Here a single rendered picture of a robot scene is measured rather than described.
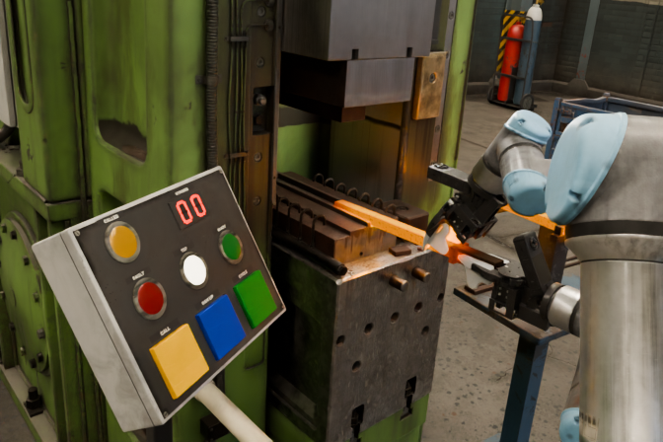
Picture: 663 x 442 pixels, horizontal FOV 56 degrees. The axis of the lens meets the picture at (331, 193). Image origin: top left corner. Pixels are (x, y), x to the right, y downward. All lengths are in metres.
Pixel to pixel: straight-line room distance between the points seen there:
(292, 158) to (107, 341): 1.09
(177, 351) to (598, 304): 0.54
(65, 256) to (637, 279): 0.65
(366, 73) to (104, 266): 0.68
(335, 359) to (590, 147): 0.92
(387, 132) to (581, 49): 9.09
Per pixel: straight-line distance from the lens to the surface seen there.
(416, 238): 1.32
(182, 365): 0.90
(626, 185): 0.64
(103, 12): 1.54
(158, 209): 0.94
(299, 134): 1.83
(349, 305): 1.37
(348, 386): 1.50
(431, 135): 1.71
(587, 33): 10.62
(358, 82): 1.28
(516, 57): 8.85
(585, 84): 10.57
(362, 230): 1.40
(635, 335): 0.64
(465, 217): 1.20
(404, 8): 1.34
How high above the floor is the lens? 1.51
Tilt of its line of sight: 19 degrees down
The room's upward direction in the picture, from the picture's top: 4 degrees clockwise
